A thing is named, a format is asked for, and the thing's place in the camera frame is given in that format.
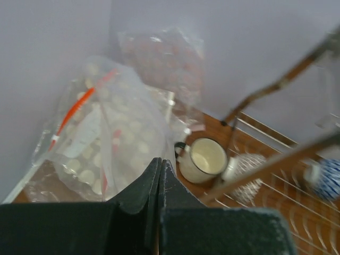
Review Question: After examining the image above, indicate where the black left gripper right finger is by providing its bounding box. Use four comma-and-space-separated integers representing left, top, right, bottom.
159, 160, 297, 254

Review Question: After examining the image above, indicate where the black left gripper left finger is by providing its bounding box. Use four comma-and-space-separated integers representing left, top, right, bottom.
1, 158, 162, 254

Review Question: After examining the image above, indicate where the bag of white round pieces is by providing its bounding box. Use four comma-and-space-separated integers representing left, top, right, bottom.
31, 55, 179, 202

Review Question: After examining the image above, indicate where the bag of red pieces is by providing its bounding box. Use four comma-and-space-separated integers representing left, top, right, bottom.
117, 27, 205, 132

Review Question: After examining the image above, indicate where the cream enamel mug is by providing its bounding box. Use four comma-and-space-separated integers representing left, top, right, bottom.
174, 138, 228, 184

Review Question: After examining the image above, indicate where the grey patterned bowl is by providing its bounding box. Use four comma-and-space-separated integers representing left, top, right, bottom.
222, 152, 268, 206

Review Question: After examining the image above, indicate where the metal dish rack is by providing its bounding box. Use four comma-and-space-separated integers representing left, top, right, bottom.
200, 29, 339, 254

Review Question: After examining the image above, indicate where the blue patterned bowl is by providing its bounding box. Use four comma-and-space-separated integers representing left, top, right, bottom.
303, 159, 339, 202

